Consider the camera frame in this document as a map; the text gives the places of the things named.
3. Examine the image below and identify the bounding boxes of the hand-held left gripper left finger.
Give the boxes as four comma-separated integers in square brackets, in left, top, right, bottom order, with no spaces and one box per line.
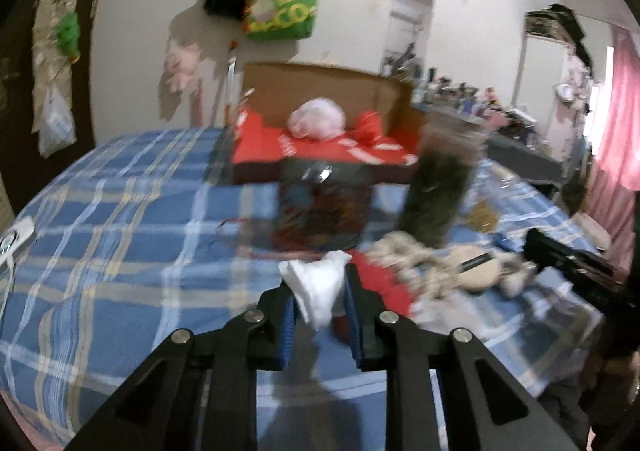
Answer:
[65,281,301,451]

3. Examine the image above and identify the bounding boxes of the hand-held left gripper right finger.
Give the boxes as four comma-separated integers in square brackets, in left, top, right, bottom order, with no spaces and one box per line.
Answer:
[344,262,581,451]

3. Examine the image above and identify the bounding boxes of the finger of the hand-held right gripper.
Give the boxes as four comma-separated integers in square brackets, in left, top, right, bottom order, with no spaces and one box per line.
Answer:
[523,228,618,282]

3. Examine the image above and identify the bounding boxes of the red fuzzy cloth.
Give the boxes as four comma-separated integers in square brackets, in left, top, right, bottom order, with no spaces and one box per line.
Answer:
[332,251,416,343]

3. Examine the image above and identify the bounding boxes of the white tissue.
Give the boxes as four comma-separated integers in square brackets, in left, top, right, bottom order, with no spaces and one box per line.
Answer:
[278,250,352,332]

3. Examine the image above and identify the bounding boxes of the cardboard box with red lining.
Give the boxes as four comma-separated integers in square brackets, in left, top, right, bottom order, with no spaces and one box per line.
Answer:
[232,62,426,184]

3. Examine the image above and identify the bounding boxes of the person's right forearm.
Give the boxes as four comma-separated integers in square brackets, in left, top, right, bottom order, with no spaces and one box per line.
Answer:
[580,331,640,451]

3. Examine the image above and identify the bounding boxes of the beige round plush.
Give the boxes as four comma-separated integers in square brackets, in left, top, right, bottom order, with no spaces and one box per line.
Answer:
[440,246,538,297]

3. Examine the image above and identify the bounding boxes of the cluttered dark desk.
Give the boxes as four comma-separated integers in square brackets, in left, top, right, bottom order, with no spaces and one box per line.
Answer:
[410,76,568,189]

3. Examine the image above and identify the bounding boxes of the dark tall jar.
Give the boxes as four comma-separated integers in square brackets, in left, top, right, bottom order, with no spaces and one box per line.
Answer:
[397,124,483,248]

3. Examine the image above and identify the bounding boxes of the pink curtain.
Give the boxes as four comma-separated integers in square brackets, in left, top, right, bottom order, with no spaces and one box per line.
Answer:
[585,26,640,272]

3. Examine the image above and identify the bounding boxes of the white wardrobe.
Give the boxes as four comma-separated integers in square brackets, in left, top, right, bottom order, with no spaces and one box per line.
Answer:
[515,4,598,157]

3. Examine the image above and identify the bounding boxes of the plaid bedsheet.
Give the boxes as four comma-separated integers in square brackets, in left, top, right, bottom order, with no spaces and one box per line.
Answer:
[0,126,606,451]

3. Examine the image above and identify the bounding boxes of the red foam net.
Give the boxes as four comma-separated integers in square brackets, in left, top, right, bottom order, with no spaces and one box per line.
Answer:
[350,111,385,146]

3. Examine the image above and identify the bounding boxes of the white mesh bath pouf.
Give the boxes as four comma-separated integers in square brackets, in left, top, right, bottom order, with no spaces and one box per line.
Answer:
[287,98,347,139]

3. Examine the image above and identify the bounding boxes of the white electronic device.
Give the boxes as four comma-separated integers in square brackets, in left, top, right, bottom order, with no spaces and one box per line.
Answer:
[0,218,36,272]

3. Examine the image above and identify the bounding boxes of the pink plush toy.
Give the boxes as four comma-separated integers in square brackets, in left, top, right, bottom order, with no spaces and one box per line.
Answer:
[165,38,201,92]

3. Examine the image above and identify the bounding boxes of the green shopping bag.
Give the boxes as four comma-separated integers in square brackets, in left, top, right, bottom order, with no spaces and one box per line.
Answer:
[243,0,322,41]

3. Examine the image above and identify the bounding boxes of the beige rope toy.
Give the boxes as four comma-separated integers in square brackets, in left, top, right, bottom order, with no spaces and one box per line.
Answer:
[370,231,453,284]

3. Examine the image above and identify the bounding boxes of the wall mirror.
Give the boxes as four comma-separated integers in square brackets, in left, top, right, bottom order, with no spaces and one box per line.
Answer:
[382,0,438,82]

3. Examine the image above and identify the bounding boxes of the hanging wall organizer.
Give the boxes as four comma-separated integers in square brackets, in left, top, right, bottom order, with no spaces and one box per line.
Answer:
[32,0,82,158]

